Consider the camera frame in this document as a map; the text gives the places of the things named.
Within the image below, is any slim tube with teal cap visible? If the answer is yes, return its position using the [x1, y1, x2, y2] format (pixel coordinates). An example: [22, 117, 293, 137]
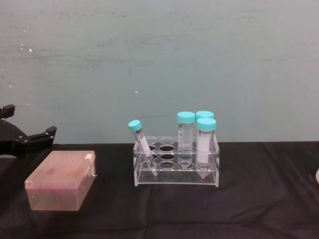
[128, 119, 158, 176]

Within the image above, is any clear acrylic tube rack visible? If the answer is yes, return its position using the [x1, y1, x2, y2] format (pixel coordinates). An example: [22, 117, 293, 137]
[134, 136, 220, 188]

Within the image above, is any black table cloth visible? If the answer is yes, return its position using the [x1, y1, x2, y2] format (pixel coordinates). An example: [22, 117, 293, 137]
[0, 141, 319, 239]

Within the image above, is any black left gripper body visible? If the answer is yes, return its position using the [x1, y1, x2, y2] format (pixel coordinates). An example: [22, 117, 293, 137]
[0, 119, 21, 157]

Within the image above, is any pink pipette tip box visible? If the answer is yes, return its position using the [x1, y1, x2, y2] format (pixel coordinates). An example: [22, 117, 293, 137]
[24, 150, 97, 212]

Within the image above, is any white-labelled wide tube teal cap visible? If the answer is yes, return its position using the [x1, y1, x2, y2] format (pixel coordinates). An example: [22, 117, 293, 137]
[196, 118, 217, 179]

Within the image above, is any clear wide tube teal cap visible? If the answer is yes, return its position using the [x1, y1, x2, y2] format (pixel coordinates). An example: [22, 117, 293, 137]
[176, 112, 196, 170]

